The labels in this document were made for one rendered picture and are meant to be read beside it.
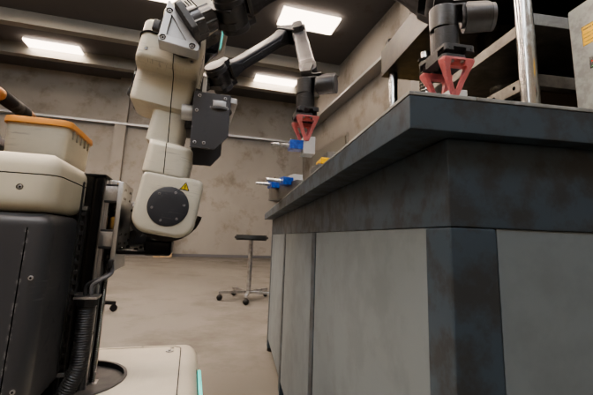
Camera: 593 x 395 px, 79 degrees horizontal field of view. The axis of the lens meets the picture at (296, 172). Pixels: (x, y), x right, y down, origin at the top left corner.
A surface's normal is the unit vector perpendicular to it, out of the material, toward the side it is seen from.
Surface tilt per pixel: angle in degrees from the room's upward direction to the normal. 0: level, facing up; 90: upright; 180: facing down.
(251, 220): 90
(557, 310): 90
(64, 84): 90
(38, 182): 90
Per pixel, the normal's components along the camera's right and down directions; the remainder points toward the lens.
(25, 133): 0.27, -0.12
